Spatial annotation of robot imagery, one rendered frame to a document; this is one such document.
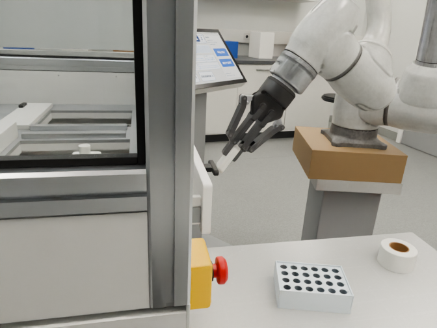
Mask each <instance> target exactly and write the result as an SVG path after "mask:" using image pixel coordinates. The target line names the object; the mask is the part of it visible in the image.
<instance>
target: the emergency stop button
mask: <svg viewBox="0 0 437 328"><path fill-rule="evenodd" d="M213 271H214V278H216V280H217V284H219V285H221V284H225V283H226V282H227V280H228V265H227V261H226V259H225V258H224V257H223V256H217V257H216V258H215V263H214V264H213Z"/></svg>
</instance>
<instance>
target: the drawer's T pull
mask: <svg viewBox="0 0 437 328"><path fill-rule="evenodd" d="M203 165H204V167H205V169H206V171H207V172H212V173H213V175H214V176H218V175H219V170H218V169H217V166H216V165H215V163H214V161H213V160H209V161H208V163H206V164H203Z"/></svg>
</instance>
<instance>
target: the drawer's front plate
mask: <svg viewBox="0 0 437 328"><path fill-rule="evenodd" d="M212 192H213V185H212V183H211V180H210V178H209V176H208V174H207V171H206V169H205V167H204V165H203V163H202V160H201V159H200V156H199V154H198V152H197V150H196V148H195V145H194V167H193V193H192V195H200V196H201V219H200V224H198V225H199V227H200V232H201V234H210V233H211V207H212Z"/></svg>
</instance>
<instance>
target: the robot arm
mask: <svg viewBox="0 0 437 328"><path fill-rule="evenodd" d="M365 5H366V12H367V27H366V31H365V35H364V37H363V39H362V40H359V41H357V39H356V36H355V35H354V32H355V30H356V29H357V27H358V23H359V20H360V8H359V7H358V5H357V4H356V3H354V2H353V1H352V0H320V1H319V2H318V3H317V4H316V5H315V6H314V7H313V8H312V9H311V10H310V11H309V12H308V14H307V15H306V16H305V17H304V19H303V20H302V21H301V22H300V23H299V25H298V26H297V28H296V29H295V30H294V32H293V34H292V35H291V37H290V39H289V42H288V44H287V46H286V48H285V49H284V51H283V52H281V54H280V56H279V57H278V59H277V60H276V62H275V63H274V64H273V65H272V66H271V68H270V70H269V71H270V73H271V74H272V76H271V75H270V76H268V78H267V79H266V80H265V81H264V83H263V84H262V85H261V86H260V88H259V90H258V91H256V92H254V93H253V94H252V95H244V94H240V95H239V103H238V106H237V108H236V110H235V112H234V114H233V116H232V119H231V121H230V123H229V126H228V128H227V130H226V135H227V136H228V138H229V141H228V143H227V144H226V146H225V147H224V148H223V149H222V154H223V155H222V157H221V158H220V159H219V161H218V162H217V163H216V166H217V169H218V171H220V172H221V173H223V172H224V170H225V169H226V168H227V166H228V165H229V164H230V163H231V161H234V162H235V161H237V159H238V158H239V156H240V155H241V154H242V153H243V152H250V153H252V152H254V151H255V150H256V149H258V148H259V147H260V146H261V145H262V144H263V143H265V142H266V141H267V140H268V139H270V138H271V137H272V136H273V135H274V134H275V133H277V132H279V131H282V130H284V129H285V126H284V125H283V124H282V120H281V118H282V116H283V113H284V111H285V109H287V107H288V106H289V105H290V103H291V102H292V101H293V100H294V99H295V97H296V95H295V93H297V94H302V93H303V92H304V91H305V90H306V88H307V87H308V86H309V84H310V83H311V82H312V81H313V80H314V79H315V77H316V75H317V74H319V75H320V76H321V77H323V78H324V79H325V80H326V81H327V82H328V84H329V85H330V86H331V87H332V89H333V90H334V91H335V92H336V95H335V99H334V107H333V114H332V123H331V127H330V129H321V134H323V135H324V136H325V137H326V138H327V139H328V140H329V141H330V142H331V145H332V146H335V147H353V148H374V149H379V150H386V149H387V146H388V145H387V144H385V143H383V142H382V141H380V140H379V139H378V138H377V135H378V127H379V126H391V127H394V128H397V129H400V130H406V131H413V132H417V133H428V134H437V0H427V5H426V9H425V15H424V19H423V25H422V29H421V35H420V39H419V45H418V49H417V55H416V59H415V60H414V61H413V62H411V63H410V64H409V65H408V66H407V67H406V68H405V69H404V72H403V75H402V77H401V78H400V77H395V76H393V70H392V59H393V55H392V53H391V51H390V50H389V49H388V44H389V40H390V33H391V0H365ZM250 101H251V103H250ZM249 103H250V112H249V113H248V114H247V117H246V118H245V119H244V120H243V122H242V123H241V125H240V126H239V127H238V125H239V122H240V120H241V118H242V116H243V113H244V111H245V109H246V106H247V105H248V104H249ZM255 121H256V122H255ZM272 121H274V122H273V123H272V125H271V126H269V127H268V128H267V129H266V130H265V131H264V132H262V133H261V134H260V135H258V133H259V132H260V131H261V129H262V128H264V127H265V126H266V125H267V123H269V122H272ZM253 122H255V124H254V125H253V126H252V127H251V129H250V130H249V131H248V133H247V134H246V135H245V137H244V138H243V140H242V141H241V142H240V143H239V146H238V145H237V143H238V142H239V141H240V139H241V138H242V136H243V135H244V134H245V133H246V131H247V130H248V129H249V127H250V126H251V125H252V124H253ZM237 127H238V128H237ZM236 129H237V130H236ZM257 135H258V136H257ZM256 136H257V137H256ZM255 137H256V138H255Z"/></svg>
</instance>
